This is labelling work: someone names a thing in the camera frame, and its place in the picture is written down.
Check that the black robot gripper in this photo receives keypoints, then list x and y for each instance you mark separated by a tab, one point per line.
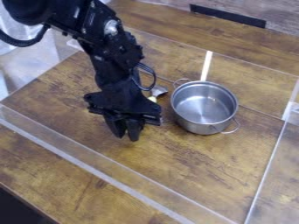
121	101

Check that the stainless steel pot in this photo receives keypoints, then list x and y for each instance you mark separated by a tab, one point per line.
205	107

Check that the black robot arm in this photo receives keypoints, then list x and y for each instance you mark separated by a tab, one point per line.
115	54

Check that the clear acrylic bracket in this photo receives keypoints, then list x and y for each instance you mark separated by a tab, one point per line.
74	43

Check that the black wall strip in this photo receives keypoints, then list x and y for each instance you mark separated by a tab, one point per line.
229	16

